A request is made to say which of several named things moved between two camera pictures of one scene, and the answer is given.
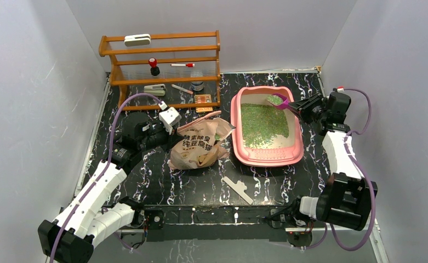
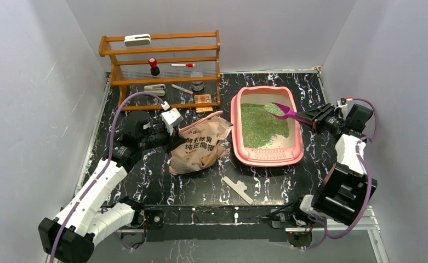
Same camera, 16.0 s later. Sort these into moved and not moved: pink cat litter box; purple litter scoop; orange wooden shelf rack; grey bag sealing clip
Moved: purple litter scoop
Not moved: orange wooden shelf rack; pink cat litter box; grey bag sealing clip
